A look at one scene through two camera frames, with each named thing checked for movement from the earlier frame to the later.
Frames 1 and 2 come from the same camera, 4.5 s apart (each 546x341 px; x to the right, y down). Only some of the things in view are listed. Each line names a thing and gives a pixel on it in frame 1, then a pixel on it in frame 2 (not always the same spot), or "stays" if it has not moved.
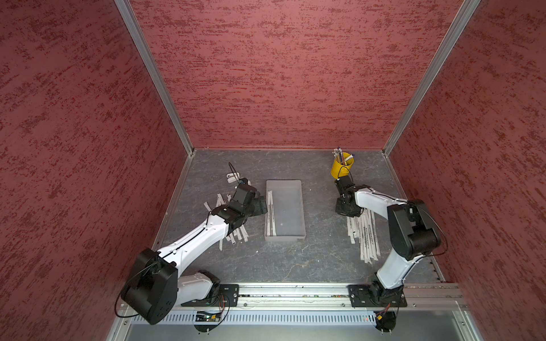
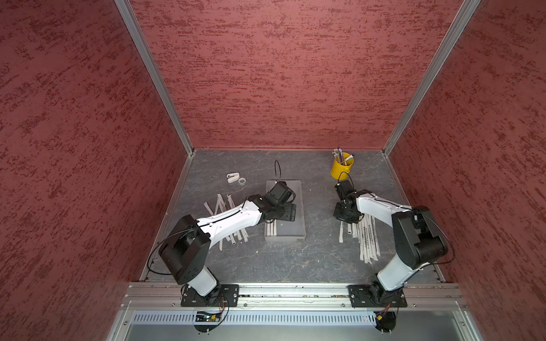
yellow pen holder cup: (343, 169) stays
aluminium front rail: (417, 296) stays
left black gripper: (259, 205) → (289, 212)
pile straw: (351, 226) → (341, 232)
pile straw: (244, 234) stays
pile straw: (365, 231) stays
